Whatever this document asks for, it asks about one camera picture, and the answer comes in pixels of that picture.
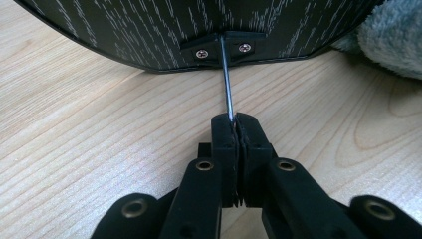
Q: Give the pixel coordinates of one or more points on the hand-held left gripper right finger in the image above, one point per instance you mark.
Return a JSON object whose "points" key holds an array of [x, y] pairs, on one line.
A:
{"points": [[285, 195]]}

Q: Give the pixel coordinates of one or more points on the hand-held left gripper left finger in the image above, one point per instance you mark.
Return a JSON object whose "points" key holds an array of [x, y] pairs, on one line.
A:
{"points": [[202, 192]]}

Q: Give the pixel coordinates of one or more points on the light blue striped towel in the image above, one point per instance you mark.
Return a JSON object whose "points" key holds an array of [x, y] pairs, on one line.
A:
{"points": [[391, 36]]}

